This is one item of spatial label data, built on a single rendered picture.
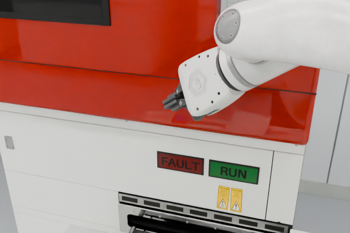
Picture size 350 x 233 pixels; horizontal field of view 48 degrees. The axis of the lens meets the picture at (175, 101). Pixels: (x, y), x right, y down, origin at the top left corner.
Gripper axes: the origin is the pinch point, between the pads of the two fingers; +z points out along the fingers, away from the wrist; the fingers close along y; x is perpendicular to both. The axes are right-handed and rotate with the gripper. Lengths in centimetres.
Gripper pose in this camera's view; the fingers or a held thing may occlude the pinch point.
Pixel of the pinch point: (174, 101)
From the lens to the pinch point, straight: 75.1
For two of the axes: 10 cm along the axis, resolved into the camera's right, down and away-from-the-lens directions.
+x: 7.4, -0.1, 6.8
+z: -6.3, 3.5, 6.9
